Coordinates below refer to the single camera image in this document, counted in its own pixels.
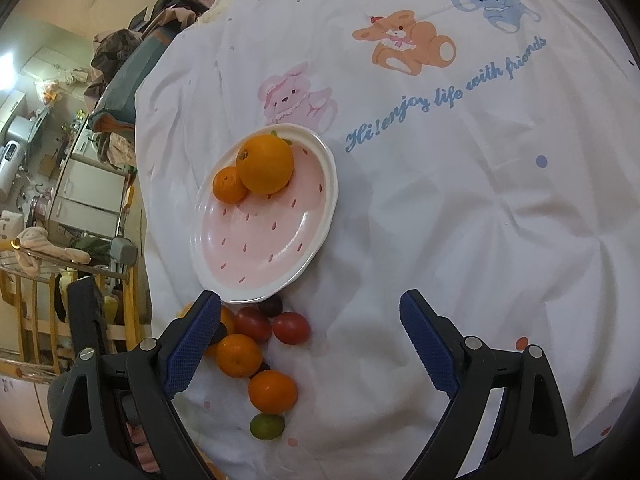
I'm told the white water heater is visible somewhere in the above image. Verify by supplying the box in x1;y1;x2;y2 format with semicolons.
0;115;37;200

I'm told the grey box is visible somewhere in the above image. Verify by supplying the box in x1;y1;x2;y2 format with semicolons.
109;236;139;274

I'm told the floral cloth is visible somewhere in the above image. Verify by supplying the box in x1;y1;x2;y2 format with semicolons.
96;130;139;172

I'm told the white low cabinet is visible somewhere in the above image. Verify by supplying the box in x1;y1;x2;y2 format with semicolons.
46;129;135;235

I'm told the beige cloth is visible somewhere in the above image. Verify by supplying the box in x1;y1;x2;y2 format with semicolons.
12;226;92;274

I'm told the pink strawberry print plate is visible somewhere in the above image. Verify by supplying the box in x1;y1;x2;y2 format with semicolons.
190;123;340;305

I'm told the person's left hand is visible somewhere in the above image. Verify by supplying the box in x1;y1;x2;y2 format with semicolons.
125;422;161;474

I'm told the small mandarin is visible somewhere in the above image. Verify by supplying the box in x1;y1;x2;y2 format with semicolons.
248;370;299;415
216;333;263;379
212;166;249;204

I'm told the dark green bag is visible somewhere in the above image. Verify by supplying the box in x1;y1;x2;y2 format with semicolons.
69;237;114;267

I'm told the beige pink garment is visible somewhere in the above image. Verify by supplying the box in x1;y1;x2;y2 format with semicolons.
129;0;222;36

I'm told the white wall cabinet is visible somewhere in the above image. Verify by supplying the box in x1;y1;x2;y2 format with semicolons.
0;44;68;128

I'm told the green mandarin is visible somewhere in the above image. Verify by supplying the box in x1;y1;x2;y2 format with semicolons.
249;412;286;442

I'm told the medium orange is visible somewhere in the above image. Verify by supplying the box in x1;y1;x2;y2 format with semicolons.
176;302;237;358

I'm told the orange plastic bag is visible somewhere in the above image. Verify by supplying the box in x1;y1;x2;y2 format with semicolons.
36;80;64;107

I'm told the red cherry tomato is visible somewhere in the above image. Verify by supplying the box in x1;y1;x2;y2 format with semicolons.
271;311;311;346
235;306;273;343

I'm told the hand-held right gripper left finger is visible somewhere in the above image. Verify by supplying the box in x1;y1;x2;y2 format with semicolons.
45;290;222;480

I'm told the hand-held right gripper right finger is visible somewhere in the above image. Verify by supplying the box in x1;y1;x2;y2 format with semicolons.
398;288;586;480

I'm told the teal cushion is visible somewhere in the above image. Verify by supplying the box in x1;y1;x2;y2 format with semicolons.
89;25;182;133

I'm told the camouflage garment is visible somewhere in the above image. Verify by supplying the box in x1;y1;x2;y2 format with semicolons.
90;29;147;103

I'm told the large orange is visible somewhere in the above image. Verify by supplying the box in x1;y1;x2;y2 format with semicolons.
236;132;295;196

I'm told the white printed blanket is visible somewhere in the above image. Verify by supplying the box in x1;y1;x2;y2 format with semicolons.
134;0;637;480

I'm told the wooden rail frame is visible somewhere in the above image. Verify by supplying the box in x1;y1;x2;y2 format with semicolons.
0;237;145;377

